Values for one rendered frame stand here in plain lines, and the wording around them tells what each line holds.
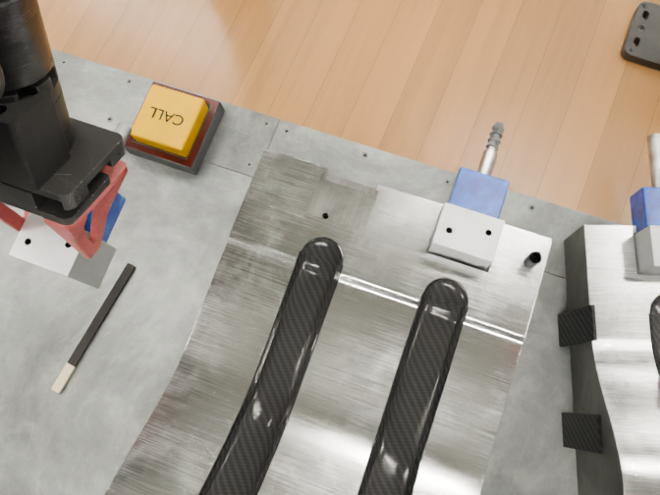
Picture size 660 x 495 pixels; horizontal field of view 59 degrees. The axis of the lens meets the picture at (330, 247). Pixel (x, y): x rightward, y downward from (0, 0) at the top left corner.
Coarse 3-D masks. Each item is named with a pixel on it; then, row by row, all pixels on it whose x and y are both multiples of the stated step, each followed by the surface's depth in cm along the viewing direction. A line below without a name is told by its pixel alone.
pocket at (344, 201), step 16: (320, 176) 51; (336, 176) 53; (320, 192) 54; (336, 192) 54; (352, 192) 54; (368, 192) 52; (320, 208) 53; (336, 208) 53; (352, 208) 53; (368, 208) 53; (352, 224) 53
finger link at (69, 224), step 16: (96, 176) 39; (112, 176) 40; (0, 192) 36; (16, 192) 36; (32, 192) 35; (96, 192) 38; (112, 192) 41; (32, 208) 36; (48, 208) 37; (80, 208) 37; (96, 208) 42; (48, 224) 37; (64, 224) 37; (80, 224) 38; (96, 224) 43; (80, 240) 40; (96, 240) 44
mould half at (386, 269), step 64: (256, 192) 51; (384, 192) 50; (256, 256) 50; (384, 256) 49; (512, 256) 48; (256, 320) 49; (384, 320) 48; (512, 320) 47; (192, 384) 48; (320, 384) 47; (384, 384) 47; (448, 384) 47; (192, 448) 45; (320, 448) 45; (448, 448) 46
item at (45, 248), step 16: (128, 128) 48; (112, 208) 46; (32, 224) 44; (112, 224) 47; (16, 240) 43; (32, 240) 43; (48, 240) 43; (64, 240) 43; (16, 256) 43; (32, 256) 43; (48, 256) 43; (64, 256) 43; (80, 256) 43; (96, 256) 46; (112, 256) 48; (64, 272) 43; (80, 272) 44; (96, 272) 46; (96, 288) 47
